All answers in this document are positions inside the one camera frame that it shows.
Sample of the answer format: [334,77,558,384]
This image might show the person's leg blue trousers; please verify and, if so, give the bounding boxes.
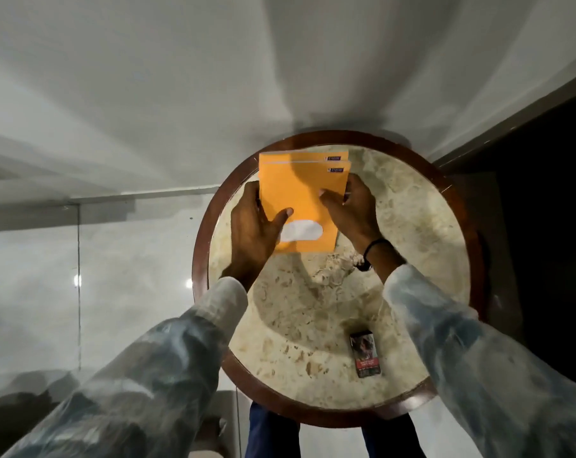
[361,414,428,458]
[244,402,301,458]

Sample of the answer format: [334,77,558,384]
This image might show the person's left leg blue trousers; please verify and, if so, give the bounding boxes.
[244,402,301,458]

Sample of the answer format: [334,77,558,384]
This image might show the dark wooden door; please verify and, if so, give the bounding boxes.
[435,85,576,397]

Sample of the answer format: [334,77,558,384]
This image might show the person's right hand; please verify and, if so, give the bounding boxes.
[318,173,389,256]

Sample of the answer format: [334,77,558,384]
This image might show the person's left hand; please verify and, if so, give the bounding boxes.
[220,180,295,289]

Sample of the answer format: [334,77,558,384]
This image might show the orange envelope with white patch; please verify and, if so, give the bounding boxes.
[259,159,352,254]

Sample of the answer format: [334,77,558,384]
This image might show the person's right leg blue trousers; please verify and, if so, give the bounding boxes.
[361,414,428,458]

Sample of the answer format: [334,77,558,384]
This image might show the orange paper envelope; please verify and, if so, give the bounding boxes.
[259,149,350,165]

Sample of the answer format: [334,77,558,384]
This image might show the black wristband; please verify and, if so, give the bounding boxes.
[355,238,394,273]

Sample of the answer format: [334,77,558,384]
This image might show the small dark printed packet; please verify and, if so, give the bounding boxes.
[349,330,382,378]

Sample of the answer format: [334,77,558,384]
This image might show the person's left forearm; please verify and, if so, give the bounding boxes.
[2,267,259,458]

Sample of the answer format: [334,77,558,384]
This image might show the person's right forearm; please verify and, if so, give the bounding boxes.
[364,240,576,458]

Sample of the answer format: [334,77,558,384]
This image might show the round marble table wooden rim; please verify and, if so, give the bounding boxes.
[191,130,486,429]

